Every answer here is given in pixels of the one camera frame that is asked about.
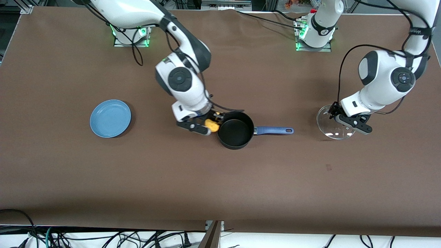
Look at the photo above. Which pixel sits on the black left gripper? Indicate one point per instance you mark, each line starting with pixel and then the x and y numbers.
pixel 334 110

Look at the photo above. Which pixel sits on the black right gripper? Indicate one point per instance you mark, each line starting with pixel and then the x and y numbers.
pixel 215 115

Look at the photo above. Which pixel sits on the yellow potato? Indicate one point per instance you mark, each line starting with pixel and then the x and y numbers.
pixel 213 126

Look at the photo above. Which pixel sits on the glass lid with blue knob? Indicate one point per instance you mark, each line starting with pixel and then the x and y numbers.
pixel 327 127

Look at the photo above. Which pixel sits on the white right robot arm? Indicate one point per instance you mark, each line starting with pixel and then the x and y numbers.
pixel 179 79

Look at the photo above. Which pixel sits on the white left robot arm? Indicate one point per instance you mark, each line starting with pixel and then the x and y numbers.
pixel 389 75

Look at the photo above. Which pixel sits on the brown table cover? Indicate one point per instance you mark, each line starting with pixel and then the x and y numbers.
pixel 220 189

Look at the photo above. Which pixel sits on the blue round plate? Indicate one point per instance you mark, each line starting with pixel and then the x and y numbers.
pixel 110 119

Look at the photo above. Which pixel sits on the grey metal box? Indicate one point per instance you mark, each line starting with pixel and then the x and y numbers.
pixel 225 4

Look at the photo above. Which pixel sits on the orange small object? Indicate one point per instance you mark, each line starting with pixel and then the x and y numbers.
pixel 296 3

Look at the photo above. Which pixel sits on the grey metal table leg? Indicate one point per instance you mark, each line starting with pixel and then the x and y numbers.
pixel 211 237

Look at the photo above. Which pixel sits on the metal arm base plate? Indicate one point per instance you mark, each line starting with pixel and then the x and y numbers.
pixel 146 41
pixel 301 47

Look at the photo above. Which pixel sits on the aluminium corner bracket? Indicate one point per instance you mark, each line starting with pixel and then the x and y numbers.
pixel 27 9

